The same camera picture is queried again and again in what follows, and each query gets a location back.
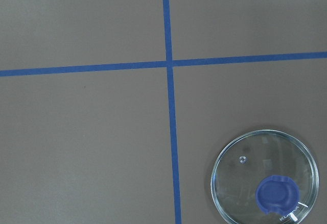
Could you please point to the glass lid with blue knob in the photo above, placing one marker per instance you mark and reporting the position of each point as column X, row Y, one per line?
column 265, row 178

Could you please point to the brown table mat with grid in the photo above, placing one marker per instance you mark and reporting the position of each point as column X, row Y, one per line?
column 114, row 111

